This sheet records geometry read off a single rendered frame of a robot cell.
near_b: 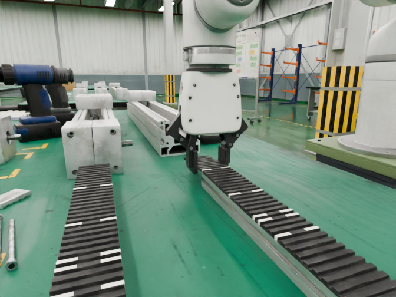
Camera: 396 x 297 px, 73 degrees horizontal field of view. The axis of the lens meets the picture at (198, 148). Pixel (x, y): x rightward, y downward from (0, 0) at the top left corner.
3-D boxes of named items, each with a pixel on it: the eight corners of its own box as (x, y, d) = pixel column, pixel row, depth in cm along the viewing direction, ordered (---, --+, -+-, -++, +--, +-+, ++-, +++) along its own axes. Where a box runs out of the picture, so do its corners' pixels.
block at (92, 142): (136, 172, 53) (133, 124, 51) (67, 180, 49) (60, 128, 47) (131, 159, 61) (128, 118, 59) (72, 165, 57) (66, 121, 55)
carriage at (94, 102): (114, 116, 89) (112, 95, 87) (77, 118, 85) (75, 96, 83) (111, 111, 103) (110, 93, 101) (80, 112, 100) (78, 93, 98)
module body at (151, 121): (200, 152, 67) (200, 118, 65) (159, 157, 64) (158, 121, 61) (147, 114, 140) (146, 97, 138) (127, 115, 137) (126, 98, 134)
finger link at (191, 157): (179, 137, 43) (180, 176, 45) (198, 135, 44) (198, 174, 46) (174, 133, 46) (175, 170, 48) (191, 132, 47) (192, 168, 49)
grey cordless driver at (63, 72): (78, 125, 106) (71, 67, 101) (19, 128, 99) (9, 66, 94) (79, 122, 113) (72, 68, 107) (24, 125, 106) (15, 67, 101)
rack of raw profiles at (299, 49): (253, 101, 1172) (256, 47, 1117) (271, 101, 1203) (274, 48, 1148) (309, 109, 874) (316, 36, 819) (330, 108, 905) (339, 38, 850)
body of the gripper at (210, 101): (185, 60, 38) (186, 138, 41) (248, 62, 42) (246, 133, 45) (172, 63, 45) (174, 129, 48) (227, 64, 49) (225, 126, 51)
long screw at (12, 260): (18, 269, 26) (16, 259, 26) (6, 273, 26) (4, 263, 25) (17, 223, 35) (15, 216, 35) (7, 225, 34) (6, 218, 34)
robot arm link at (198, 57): (190, 45, 38) (190, 67, 38) (246, 47, 41) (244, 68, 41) (174, 50, 45) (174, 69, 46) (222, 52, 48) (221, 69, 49)
